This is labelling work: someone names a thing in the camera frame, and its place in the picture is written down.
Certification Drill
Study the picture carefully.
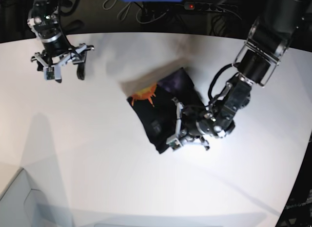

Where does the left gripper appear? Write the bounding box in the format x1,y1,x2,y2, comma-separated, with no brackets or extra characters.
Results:
166,97,235,151

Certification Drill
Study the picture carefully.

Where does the black power strip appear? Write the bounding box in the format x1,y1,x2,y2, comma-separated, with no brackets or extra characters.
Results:
181,1,238,14

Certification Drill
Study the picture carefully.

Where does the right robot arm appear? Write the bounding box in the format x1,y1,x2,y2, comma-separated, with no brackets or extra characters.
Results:
27,0,94,83

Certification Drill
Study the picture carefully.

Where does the grey plastic bin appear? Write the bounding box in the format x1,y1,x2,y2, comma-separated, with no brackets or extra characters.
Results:
0,168,75,227

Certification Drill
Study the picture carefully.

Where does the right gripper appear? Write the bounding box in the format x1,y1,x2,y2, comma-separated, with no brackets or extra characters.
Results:
31,34,95,83

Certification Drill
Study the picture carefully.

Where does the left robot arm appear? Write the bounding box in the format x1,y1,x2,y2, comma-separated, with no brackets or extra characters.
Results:
166,0,312,150

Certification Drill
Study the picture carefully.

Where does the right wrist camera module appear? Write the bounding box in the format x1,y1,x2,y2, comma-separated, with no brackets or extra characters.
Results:
43,66,55,81

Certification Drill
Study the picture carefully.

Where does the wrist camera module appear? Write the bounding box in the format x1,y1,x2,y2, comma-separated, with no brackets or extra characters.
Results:
43,66,55,81
168,138,183,151

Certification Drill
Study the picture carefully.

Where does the black t-shirt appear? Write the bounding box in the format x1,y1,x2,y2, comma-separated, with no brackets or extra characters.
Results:
127,68,204,154

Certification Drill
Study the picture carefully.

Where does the white looped floor cable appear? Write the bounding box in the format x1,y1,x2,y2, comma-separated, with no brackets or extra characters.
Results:
102,0,134,21

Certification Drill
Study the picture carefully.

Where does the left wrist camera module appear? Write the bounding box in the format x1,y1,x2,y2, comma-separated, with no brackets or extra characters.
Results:
168,138,183,151

